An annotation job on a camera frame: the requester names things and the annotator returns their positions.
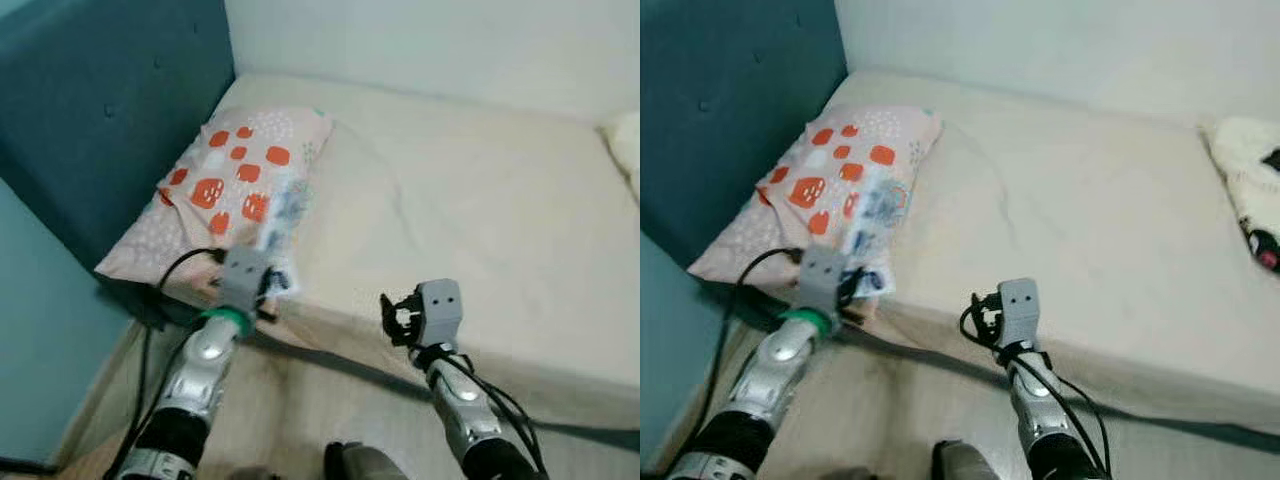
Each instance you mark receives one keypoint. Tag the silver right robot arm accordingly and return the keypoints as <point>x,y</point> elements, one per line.
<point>1040,395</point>
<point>460,395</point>

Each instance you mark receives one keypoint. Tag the teal padded headboard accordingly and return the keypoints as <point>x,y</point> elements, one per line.
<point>730,90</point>
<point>100,90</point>

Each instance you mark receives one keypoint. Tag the grey robot right leg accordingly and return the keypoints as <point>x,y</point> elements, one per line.
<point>365,465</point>
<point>968,465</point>

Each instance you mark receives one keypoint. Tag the cream cartoon print blanket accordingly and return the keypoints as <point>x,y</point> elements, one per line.
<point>625,150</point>
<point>1245,180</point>

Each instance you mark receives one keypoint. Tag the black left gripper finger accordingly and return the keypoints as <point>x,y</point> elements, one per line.
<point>275,281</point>
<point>857,281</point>

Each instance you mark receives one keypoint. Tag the mattress with cream sheet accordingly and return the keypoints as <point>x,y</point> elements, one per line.
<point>1080,230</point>
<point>450,230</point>

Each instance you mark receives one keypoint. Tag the dark teal bed frame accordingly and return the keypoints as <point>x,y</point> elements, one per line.
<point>610,437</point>
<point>1230,428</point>

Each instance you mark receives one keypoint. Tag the pink patterned pillow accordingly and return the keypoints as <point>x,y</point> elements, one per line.
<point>150,250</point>
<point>760,240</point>

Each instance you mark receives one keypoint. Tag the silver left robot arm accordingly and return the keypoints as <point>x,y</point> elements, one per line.
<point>780,365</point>
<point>200,365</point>

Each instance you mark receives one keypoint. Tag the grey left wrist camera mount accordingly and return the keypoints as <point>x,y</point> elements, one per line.
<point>822,275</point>
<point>243,275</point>

